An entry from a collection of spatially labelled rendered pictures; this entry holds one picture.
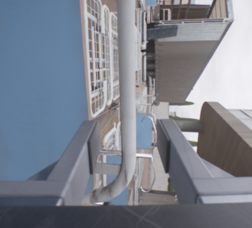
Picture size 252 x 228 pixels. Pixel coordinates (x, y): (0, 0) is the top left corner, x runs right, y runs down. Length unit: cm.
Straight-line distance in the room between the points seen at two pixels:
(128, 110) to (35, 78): 14
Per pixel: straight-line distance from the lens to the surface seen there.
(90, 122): 16
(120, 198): 183
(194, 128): 995
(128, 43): 23
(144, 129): 359
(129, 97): 24
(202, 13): 1243
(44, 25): 27
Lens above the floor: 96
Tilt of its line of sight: 10 degrees down
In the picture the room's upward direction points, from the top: 91 degrees clockwise
